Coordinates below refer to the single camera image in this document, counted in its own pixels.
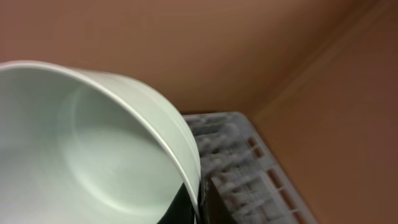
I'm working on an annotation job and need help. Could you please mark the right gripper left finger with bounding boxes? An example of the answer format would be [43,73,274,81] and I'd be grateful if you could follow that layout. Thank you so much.
[158,184,195,224]

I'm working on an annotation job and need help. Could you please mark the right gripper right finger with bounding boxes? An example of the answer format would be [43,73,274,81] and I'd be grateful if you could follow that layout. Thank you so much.
[200,178,236,224]

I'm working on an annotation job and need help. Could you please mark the green bowl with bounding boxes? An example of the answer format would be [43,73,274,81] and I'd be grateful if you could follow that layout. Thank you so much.
[1,61,201,223]

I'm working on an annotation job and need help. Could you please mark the grey dishwasher rack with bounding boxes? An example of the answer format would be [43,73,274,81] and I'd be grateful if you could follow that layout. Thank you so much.
[184,112,318,224]

